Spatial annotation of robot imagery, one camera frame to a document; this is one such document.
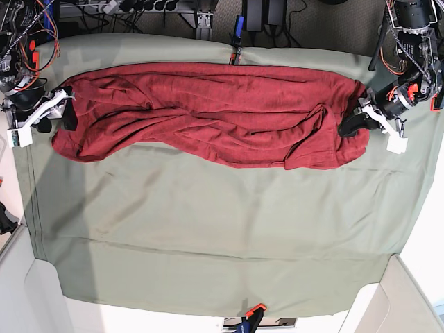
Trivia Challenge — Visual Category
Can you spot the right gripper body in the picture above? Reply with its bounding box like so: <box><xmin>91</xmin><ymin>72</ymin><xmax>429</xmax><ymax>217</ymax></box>
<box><xmin>10</xmin><ymin>88</ymin><xmax>75</xmax><ymax>130</ymax></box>

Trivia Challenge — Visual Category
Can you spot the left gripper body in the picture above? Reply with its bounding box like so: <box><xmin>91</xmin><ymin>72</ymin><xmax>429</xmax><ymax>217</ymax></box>
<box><xmin>354</xmin><ymin>97</ymin><xmax>399</xmax><ymax>136</ymax></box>

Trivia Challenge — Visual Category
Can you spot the red T-shirt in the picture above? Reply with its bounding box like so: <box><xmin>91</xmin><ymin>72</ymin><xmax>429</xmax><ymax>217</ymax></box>
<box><xmin>52</xmin><ymin>62</ymin><xmax>370</xmax><ymax>170</ymax></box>

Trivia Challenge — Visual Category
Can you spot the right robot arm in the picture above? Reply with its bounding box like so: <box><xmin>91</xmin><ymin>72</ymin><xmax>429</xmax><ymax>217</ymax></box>
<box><xmin>1</xmin><ymin>1</ymin><xmax>78</xmax><ymax>133</ymax></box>

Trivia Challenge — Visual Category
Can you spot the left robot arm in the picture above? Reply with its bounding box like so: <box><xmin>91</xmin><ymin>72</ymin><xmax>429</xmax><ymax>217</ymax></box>
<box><xmin>338</xmin><ymin>1</ymin><xmax>443</xmax><ymax>137</ymax></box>

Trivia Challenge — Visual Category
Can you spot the orange right table clamp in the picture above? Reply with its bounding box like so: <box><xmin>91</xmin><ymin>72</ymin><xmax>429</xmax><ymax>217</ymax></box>
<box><xmin>430</xmin><ymin>93</ymin><xmax>444</xmax><ymax>112</ymax></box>

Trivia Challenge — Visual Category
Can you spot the orange table clamp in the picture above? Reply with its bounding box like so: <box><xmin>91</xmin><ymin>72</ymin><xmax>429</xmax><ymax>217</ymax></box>
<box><xmin>29</xmin><ymin>40</ymin><xmax>40</xmax><ymax>71</ymax></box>
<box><xmin>430</xmin><ymin>93</ymin><xmax>444</xmax><ymax>112</ymax></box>

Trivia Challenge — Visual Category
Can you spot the orange left table clamp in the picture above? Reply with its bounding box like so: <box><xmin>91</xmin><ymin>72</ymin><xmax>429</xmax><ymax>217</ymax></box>
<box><xmin>29</xmin><ymin>40</ymin><xmax>40</xmax><ymax>71</ymax></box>

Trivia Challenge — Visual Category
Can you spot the white power strip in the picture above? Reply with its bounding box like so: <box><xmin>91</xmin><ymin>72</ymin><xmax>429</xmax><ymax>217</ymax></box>
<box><xmin>85</xmin><ymin>1</ymin><xmax>180</xmax><ymax>15</ymax></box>

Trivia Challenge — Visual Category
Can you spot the black power adapter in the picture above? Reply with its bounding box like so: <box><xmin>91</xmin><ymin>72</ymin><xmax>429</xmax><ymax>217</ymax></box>
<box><xmin>242</xmin><ymin>0</ymin><xmax>287</xmax><ymax>32</ymax></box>

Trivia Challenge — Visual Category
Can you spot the orange black rear clamp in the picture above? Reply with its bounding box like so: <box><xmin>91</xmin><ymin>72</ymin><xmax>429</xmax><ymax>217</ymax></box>
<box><xmin>229</xmin><ymin>15</ymin><xmax>244</xmax><ymax>65</ymax></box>

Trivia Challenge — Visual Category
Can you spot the orange black clamp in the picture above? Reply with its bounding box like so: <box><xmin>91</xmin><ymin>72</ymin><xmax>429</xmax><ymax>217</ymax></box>
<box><xmin>234</xmin><ymin>303</ymin><xmax>267</xmax><ymax>333</ymax></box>
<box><xmin>229</xmin><ymin>15</ymin><xmax>244</xmax><ymax>65</ymax></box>

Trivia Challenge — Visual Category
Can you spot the green table cloth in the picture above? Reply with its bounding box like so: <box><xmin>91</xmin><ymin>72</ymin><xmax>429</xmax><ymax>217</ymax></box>
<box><xmin>13</xmin><ymin>33</ymin><xmax>443</xmax><ymax>317</ymax></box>

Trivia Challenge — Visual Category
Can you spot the orange black front clamp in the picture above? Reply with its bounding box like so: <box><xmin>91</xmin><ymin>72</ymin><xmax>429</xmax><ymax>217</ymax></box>
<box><xmin>234</xmin><ymin>303</ymin><xmax>267</xmax><ymax>333</ymax></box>

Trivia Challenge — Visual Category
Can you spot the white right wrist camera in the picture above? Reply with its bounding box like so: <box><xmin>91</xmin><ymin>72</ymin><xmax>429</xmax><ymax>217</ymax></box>
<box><xmin>6</xmin><ymin>127</ymin><xmax>33</xmax><ymax>148</ymax></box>

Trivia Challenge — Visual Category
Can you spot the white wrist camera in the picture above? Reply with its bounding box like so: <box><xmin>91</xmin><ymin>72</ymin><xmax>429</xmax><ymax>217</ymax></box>
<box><xmin>386</xmin><ymin>135</ymin><xmax>409</xmax><ymax>155</ymax></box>
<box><xmin>6</xmin><ymin>127</ymin><xmax>33</xmax><ymax>148</ymax></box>

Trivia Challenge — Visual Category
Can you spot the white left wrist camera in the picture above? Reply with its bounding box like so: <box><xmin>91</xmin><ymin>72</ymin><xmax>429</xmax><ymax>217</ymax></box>
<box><xmin>386</xmin><ymin>135</ymin><xmax>409</xmax><ymax>155</ymax></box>

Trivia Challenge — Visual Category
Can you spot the aluminium frame post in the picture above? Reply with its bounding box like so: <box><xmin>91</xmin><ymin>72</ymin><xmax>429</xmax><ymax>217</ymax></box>
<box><xmin>195</xmin><ymin>0</ymin><xmax>219</xmax><ymax>41</ymax></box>

